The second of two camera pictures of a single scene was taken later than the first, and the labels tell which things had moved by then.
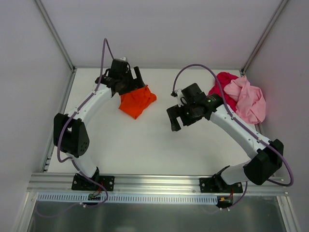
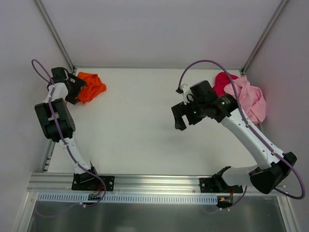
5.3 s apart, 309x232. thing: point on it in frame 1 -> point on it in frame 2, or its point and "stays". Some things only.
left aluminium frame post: [56, 35] stays
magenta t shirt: [225, 79] stays
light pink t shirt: [249, 99] stays
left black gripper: [133, 80] -> [74, 87]
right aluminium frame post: [263, 37] stays
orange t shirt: [134, 102] -> [94, 86]
